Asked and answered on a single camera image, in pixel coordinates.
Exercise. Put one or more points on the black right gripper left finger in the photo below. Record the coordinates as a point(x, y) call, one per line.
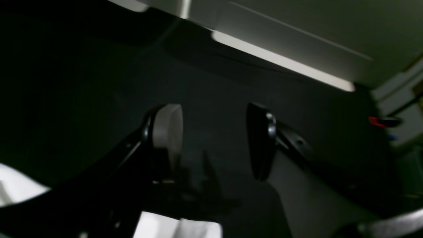
point(162, 139)

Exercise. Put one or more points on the black tablecloth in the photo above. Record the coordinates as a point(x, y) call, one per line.
point(79, 76)

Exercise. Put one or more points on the red blue clamp bottom right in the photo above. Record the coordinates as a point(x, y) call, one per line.
point(385, 122)

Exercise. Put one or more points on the white printed t-shirt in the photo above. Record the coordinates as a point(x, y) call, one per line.
point(29, 211)

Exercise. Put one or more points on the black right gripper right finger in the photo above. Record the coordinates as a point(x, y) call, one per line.
point(261, 132)

